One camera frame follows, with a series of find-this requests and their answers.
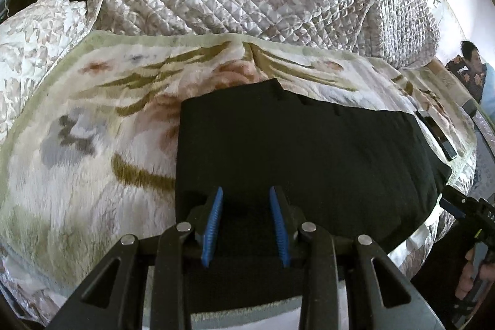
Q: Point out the person's right hand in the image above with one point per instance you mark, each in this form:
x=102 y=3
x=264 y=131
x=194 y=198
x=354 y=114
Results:
x=466 y=281

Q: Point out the quilted pillow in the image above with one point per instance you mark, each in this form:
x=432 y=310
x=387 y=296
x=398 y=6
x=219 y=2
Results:
x=32 y=42

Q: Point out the floral plush blanket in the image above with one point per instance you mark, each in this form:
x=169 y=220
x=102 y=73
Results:
x=93 y=154

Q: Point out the seated person in background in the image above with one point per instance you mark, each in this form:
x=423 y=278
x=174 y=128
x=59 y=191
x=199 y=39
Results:
x=476 y=75

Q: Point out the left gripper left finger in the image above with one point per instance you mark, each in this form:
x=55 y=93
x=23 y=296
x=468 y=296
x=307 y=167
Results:
x=206 y=219

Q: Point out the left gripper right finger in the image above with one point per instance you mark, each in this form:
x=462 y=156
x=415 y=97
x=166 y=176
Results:
x=287 y=219

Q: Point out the black pants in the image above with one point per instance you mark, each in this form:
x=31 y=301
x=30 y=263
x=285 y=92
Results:
x=350 y=170

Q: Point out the black smartphone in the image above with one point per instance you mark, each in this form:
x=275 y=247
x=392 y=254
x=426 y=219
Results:
x=448 y=149

